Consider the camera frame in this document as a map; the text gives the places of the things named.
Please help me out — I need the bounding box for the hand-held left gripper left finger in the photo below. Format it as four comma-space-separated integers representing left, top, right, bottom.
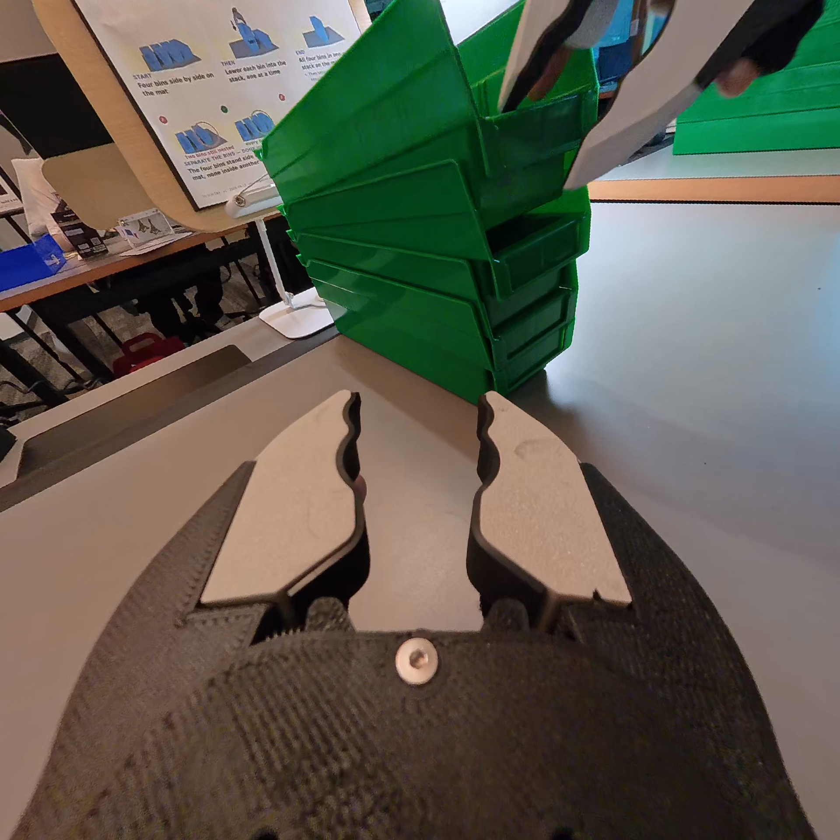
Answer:
198, 390, 370, 622

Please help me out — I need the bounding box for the green plastic bin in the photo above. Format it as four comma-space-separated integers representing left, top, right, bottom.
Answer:
279, 157, 592, 303
305, 259, 578, 404
292, 230, 580, 352
256, 0, 601, 210

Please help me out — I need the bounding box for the wood-edged white table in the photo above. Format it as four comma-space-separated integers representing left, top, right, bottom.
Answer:
587, 147, 840, 206

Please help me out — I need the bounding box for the red bag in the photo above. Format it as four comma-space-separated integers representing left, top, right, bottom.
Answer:
112, 332, 186, 378

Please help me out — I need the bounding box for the white board stand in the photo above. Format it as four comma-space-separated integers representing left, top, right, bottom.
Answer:
252, 217, 339, 340

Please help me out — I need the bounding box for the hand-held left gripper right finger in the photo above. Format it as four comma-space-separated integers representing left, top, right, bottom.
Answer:
467, 392, 634, 632

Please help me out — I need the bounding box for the blue plastic bin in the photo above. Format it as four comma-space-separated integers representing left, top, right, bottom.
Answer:
0, 235, 67, 293

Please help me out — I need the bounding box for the black printed card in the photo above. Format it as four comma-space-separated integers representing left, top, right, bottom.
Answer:
51, 210, 109, 260

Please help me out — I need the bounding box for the stack of green bins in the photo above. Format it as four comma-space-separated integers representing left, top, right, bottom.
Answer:
672, 0, 840, 157

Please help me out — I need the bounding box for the clear page holder bar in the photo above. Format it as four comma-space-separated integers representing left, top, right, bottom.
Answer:
225, 174, 283, 221

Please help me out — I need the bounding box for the white instruction sheet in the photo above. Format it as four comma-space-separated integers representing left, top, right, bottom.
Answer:
72, 0, 365, 212

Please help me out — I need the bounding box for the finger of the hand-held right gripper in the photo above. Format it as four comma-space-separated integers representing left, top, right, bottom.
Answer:
497, 0, 595, 114
564, 0, 759, 193

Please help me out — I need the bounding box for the brown wooden table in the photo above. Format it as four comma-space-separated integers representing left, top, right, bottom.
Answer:
0, 220, 283, 408

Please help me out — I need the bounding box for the clear acrylic sign holder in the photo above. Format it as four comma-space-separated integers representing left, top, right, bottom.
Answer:
117, 209, 198, 257

